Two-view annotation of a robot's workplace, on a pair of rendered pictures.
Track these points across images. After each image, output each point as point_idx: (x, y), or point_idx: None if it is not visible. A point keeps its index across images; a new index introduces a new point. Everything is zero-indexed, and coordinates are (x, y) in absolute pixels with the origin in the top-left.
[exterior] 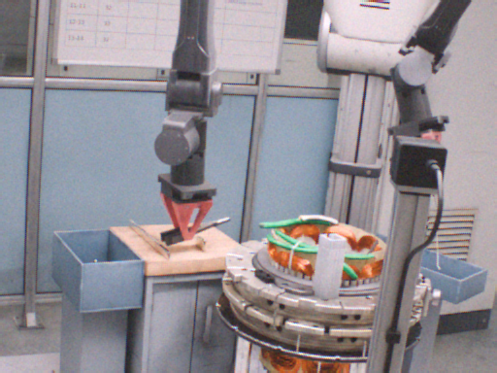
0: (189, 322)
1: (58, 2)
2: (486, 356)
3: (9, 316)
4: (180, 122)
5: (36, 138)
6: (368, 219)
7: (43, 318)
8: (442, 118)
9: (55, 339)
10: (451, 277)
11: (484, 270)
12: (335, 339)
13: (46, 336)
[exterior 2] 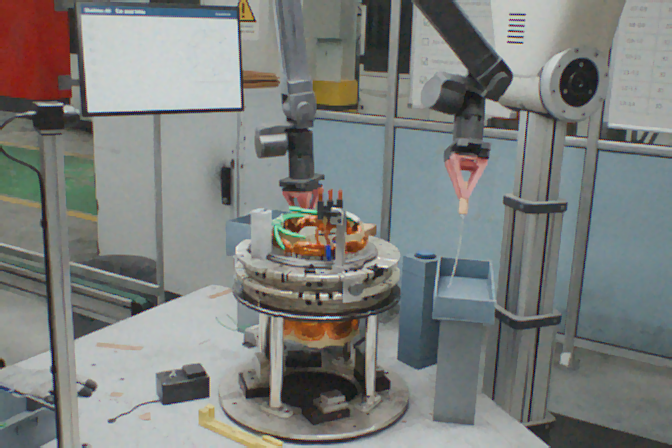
0: None
1: (611, 69)
2: None
3: (557, 352)
4: (260, 128)
5: (586, 194)
6: (524, 254)
7: (585, 363)
8: (465, 141)
9: (574, 380)
10: (435, 292)
11: (488, 300)
12: (254, 290)
13: (568, 376)
